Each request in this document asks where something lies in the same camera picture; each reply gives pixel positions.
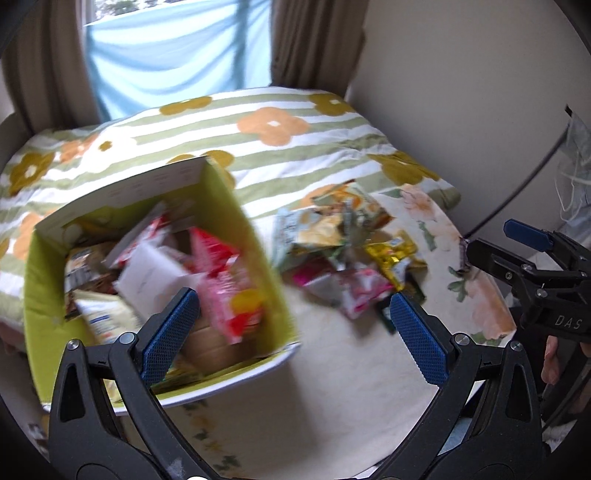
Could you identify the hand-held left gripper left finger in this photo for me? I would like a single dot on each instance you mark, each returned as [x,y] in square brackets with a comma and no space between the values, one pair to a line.
[171,330]

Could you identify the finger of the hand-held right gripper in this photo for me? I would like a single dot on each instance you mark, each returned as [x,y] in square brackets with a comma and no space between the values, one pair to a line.
[489,258]
[526,233]

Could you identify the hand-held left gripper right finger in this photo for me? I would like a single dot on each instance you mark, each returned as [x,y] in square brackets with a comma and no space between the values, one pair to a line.
[418,341]

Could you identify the heap of assorted snack bags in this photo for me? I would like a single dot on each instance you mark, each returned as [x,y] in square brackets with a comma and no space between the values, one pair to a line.
[217,284]

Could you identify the pile of snack packets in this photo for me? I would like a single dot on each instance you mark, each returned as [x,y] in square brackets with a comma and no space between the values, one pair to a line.
[346,277]

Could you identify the yellow-green cardboard box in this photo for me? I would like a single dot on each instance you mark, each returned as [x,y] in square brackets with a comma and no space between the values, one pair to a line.
[258,263]

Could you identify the person's right hand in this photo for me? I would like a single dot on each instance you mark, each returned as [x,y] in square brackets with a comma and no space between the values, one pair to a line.
[551,360]

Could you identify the floral tablecloth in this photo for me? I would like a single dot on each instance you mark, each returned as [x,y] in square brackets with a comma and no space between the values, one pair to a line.
[332,392]

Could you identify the pale hanging garment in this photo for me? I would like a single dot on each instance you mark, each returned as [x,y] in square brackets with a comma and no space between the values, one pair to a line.
[579,147]

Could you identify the striped floral blanket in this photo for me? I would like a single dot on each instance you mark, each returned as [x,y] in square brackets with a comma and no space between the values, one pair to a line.
[300,157]

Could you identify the grey bed headboard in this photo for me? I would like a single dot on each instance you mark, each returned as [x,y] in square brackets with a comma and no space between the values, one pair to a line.
[10,134]

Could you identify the light blue cloth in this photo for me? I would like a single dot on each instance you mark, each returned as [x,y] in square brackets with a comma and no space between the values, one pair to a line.
[175,60]

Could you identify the brown curtain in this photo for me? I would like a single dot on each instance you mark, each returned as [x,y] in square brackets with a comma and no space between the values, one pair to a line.
[41,50]
[314,41]

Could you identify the window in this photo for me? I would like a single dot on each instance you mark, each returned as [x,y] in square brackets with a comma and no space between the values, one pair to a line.
[115,7]

